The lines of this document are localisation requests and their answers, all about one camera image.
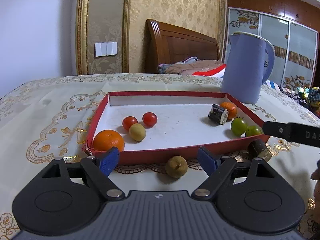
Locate orange mandarin outside tray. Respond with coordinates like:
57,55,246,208
92,129,125,152

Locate brown longan fruit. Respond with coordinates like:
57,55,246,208
165,156,188,178

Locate green tomato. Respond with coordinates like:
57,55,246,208
245,125,263,137
231,118,248,137

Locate yellow longan fruit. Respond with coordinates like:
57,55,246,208
129,124,146,141

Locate red cherry tomato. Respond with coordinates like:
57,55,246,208
122,116,138,131
142,112,158,126

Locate person's right hand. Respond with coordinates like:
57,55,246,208
311,160,320,180

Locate colourful bedding pile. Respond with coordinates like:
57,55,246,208
157,56,319,116

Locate orange mandarin in tray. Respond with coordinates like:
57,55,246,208
220,102,238,120

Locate red cardboard tray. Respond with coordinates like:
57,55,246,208
84,91,269,165

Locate red cherry tomato in tray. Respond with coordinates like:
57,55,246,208
142,112,158,126

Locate blue electric kettle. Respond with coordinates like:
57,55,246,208
221,31,276,104

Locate patterned wardrobe sliding doors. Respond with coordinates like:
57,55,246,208
227,0,319,89

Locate wooden bed headboard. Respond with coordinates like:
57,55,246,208
144,19,221,74

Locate white wall switch panel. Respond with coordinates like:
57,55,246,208
94,42,118,57

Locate gold wall frame moulding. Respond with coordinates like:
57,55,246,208
75,0,130,75

